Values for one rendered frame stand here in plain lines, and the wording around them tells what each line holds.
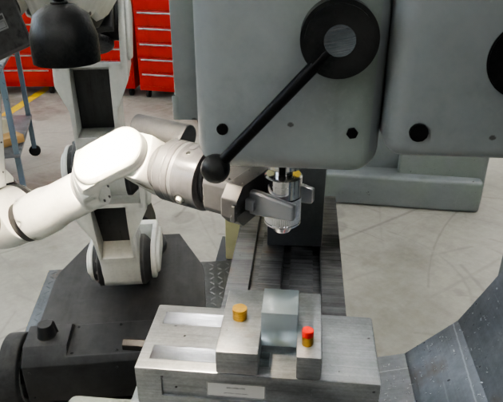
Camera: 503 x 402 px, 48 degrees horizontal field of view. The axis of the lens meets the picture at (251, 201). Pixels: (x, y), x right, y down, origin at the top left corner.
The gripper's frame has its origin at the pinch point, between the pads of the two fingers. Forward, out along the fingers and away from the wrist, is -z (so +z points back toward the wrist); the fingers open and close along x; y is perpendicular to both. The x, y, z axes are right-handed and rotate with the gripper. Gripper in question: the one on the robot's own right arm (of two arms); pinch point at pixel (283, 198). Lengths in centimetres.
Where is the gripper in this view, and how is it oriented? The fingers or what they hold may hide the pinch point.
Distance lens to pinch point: 71.2
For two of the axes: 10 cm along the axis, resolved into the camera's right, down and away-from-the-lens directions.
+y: -0.1, 8.9, 4.5
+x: 5.0, -3.9, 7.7
